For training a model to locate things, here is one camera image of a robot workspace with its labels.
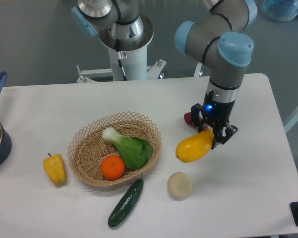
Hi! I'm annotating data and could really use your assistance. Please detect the woven wicker basket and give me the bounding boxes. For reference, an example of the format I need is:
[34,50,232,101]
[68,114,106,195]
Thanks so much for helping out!
[68,112,161,187]

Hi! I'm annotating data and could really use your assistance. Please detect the purple sweet potato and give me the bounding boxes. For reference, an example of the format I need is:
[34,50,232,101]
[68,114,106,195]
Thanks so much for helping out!
[183,112,209,131]

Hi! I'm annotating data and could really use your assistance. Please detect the green bok choy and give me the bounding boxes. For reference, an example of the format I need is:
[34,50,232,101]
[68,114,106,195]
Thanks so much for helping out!
[102,127,153,171]

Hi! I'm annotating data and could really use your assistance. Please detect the dark green cucumber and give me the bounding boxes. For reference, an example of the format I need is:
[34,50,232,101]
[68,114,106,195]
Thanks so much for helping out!
[107,178,144,228]

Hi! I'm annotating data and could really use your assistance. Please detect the yellow mango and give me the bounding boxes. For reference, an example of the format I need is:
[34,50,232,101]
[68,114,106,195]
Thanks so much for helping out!
[175,129,214,163]

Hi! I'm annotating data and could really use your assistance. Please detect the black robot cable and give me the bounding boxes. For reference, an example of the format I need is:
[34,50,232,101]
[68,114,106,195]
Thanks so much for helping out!
[115,39,128,81]

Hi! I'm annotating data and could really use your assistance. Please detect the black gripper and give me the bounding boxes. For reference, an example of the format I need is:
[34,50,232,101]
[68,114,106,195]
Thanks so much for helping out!
[191,90,238,150]

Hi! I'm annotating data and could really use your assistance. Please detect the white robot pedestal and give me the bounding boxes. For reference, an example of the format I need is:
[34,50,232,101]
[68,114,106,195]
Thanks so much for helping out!
[76,46,166,83]

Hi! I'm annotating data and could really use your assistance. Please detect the blue plastic bag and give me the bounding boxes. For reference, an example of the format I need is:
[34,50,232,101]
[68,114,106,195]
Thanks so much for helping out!
[261,0,298,23]

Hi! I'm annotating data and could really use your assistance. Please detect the yellow bell pepper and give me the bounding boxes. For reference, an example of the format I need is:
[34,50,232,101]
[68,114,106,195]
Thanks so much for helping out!
[43,153,67,185]

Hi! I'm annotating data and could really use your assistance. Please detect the orange tangerine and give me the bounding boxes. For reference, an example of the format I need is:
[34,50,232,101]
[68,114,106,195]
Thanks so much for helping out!
[101,155,125,180]

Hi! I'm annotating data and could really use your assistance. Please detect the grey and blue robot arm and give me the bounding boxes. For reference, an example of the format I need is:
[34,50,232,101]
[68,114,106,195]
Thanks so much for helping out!
[71,0,257,147]

